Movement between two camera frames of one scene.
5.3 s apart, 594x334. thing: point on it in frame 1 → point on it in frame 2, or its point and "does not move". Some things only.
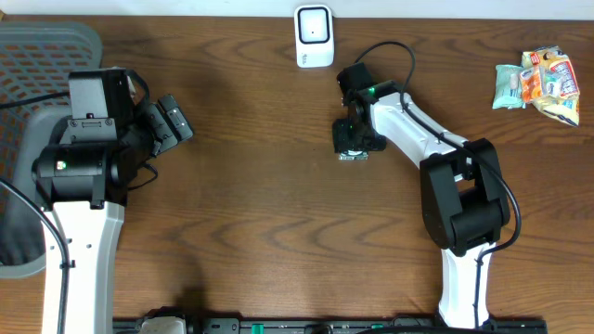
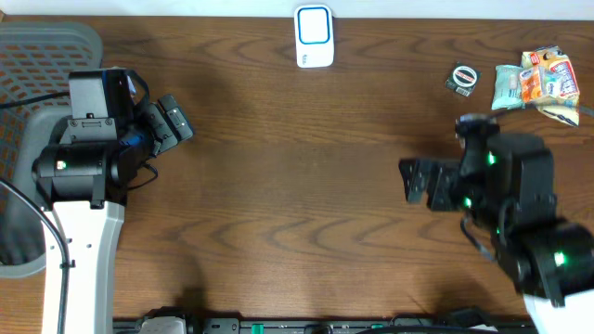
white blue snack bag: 565,108 does not move
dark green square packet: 353,155 → 463,79
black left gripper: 155,118 does not move
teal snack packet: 508,87 does not move
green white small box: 552,81 does not move
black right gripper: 374,144 → 445,171
